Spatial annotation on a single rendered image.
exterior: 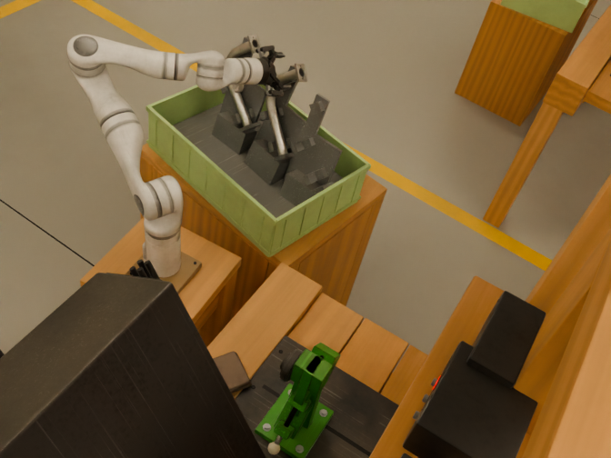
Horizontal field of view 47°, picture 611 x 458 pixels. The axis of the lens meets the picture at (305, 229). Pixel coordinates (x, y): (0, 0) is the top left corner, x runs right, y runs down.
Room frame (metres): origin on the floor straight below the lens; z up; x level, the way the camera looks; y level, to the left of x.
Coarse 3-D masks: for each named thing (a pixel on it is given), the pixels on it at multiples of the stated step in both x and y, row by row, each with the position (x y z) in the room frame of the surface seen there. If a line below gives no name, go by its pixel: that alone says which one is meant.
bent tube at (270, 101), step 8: (296, 64) 1.77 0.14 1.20; (304, 64) 1.80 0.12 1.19; (288, 72) 1.77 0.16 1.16; (296, 72) 1.75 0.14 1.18; (304, 72) 1.78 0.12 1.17; (280, 80) 1.77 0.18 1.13; (288, 80) 1.76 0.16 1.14; (304, 80) 1.75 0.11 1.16; (272, 96) 1.76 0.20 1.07; (272, 104) 1.75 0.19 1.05; (272, 112) 1.73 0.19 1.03; (272, 120) 1.71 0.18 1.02; (272, 128) 1.70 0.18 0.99; (280, 128) 1.70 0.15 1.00; (280, 136) 1.68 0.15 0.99; (280, 144) 1.66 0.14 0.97; (280, 152) 1.65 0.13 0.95
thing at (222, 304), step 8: (232, 280) 1.25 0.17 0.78; (224, 288) 1.21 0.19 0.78; (232, 288) 1.26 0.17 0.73; (216, 296) 1.20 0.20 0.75; (224, 296) 1.21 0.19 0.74; (232, 296) 1.26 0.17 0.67; (216, 304) 1.20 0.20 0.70; (224, 304) 1.22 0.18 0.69; (232, 304) 1.27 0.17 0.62; (208, 312) 1.16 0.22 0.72; (216, 312) 1.22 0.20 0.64; (224, 312) 1.22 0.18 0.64; (200, 320) 1.12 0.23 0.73; (208, 320) 1.22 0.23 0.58; (216, 320) 1.21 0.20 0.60; (224, 320) 1.23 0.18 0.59; (200, 328) 1.12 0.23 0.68; (208, 328) 1.22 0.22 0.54; (216, 328) 1.21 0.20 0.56; (208, 336) 1.22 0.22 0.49; (208, 344) 1.22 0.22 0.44
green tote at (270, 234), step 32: (192, 96) 1.84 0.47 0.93; (224, 96) 1.96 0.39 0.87; (160, 128) 1.66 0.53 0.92; (320, 128) 1.80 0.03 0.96; (192, 160) 1.57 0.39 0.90; (352, 160) 1.71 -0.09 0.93; (224, 192) 1.47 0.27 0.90; (320, 192) 1.51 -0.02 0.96; (352, 192) 1.64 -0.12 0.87; (256, 224) 1.39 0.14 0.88; (288, 224) 1.40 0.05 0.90; (320, 224) 1.53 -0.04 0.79
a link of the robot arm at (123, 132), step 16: (128, 112) 1.30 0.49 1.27; (112, 128) 1.25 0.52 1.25; (128, 128) 1.26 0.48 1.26; (112, 144) 1.23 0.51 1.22; (128, 144) 1.22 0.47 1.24; (128, 160) 1.19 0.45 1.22; (128, 176) 1.16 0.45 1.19; (144, 192) 1.12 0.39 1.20; (144, 208) 1.10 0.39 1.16; (160, 208) 1.11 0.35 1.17
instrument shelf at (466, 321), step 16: (480, 288) 0.78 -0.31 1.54; (496, 288) 0.78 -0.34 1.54; (464, 304) 0.73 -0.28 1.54; (480, 304) 0.74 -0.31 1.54; (448, 320) 0.70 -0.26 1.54; (464, 320) 0.70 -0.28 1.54; (480, 320) 0.71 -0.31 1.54; (448, 336) 0.66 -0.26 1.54; (464, 336) 0.67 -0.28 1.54; (432, 352) 0.63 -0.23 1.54; (448, 352) 0.63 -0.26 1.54; (432, 368) 0.60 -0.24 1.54; (416, 384) 0.56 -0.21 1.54; (416, 400) 0.54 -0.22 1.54; (400, 416) 0.51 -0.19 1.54; (384, 432) 0.48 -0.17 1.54; (400, 432) 0.48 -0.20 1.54; (384, 448) 0.45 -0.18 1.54; (400, 448) 0.46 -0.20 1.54
